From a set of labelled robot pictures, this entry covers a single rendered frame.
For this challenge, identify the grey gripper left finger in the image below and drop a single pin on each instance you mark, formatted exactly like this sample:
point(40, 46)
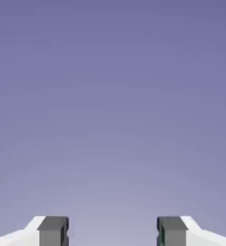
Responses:
point(51, 230)

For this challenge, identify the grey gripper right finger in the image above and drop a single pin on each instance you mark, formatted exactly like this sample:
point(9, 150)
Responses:
point(174, 230)

